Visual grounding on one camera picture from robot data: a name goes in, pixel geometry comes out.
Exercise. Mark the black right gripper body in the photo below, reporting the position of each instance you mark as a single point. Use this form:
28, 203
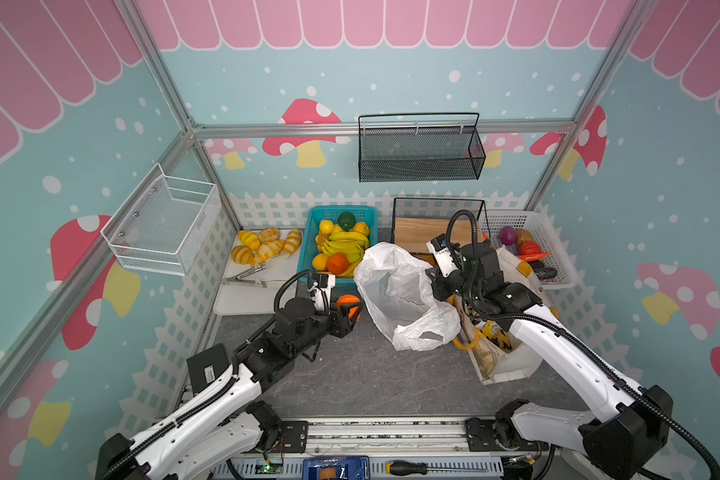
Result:
477, 304

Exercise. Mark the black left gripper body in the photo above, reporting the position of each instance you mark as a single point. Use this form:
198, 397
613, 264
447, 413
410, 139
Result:
335, 324

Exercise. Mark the orange fruit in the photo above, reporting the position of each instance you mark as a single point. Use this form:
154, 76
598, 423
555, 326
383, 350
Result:
350, 306
337, 264

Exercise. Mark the white canvas tote bag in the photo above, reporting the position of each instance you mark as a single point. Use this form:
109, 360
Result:
496, 355

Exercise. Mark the white plastic grocery bag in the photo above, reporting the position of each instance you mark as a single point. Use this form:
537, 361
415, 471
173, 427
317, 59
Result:
399, 298

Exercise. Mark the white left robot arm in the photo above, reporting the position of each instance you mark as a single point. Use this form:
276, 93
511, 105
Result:
228, 416

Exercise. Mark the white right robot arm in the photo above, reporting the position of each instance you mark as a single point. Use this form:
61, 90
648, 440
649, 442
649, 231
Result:
624, 425

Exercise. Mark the purple onion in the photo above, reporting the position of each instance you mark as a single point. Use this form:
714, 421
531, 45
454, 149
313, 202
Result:
508, 236

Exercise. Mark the red pepper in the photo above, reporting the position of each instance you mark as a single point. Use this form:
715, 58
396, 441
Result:
529, 248

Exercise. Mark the orange carrot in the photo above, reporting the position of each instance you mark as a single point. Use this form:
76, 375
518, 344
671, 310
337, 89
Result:
533, 257

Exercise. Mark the white plastic vegetable basket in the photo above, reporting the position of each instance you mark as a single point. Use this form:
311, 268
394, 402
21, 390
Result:
542, 233

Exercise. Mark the brown potato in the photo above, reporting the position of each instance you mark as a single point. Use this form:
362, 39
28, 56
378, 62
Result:
523, 236

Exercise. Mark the dark eggplant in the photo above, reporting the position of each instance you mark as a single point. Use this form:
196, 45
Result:
546, 273

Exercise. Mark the metal tongs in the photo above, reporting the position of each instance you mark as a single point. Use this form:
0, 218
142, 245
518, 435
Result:
249, 277

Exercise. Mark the black mesh wooden shelf rack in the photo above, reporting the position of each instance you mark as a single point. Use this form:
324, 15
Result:
418, 220

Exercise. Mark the bread loaf pile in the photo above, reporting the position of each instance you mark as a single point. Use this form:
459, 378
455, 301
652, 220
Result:
260, 247

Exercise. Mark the yellow banana bunch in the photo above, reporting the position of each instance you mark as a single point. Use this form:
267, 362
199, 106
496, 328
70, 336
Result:
353, 244

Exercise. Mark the yellow lemon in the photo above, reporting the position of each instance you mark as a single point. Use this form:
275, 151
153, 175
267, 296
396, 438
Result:
326, 228

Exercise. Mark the green avocado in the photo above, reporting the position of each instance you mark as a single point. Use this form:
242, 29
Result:
346, 221

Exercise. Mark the teal plastic fruit basket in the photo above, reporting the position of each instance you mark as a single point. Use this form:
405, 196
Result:
367, 224

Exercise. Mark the black orange screwdriver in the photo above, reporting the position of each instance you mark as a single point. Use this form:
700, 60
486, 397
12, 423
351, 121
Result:
403, 468

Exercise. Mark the blue box on rail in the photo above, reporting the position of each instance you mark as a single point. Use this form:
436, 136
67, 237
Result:
336, 468

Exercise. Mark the black wall mesh basket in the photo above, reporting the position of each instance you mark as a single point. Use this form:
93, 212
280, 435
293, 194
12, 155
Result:
417, 147

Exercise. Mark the white wall wire basket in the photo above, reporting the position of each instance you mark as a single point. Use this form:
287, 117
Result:
163, 224

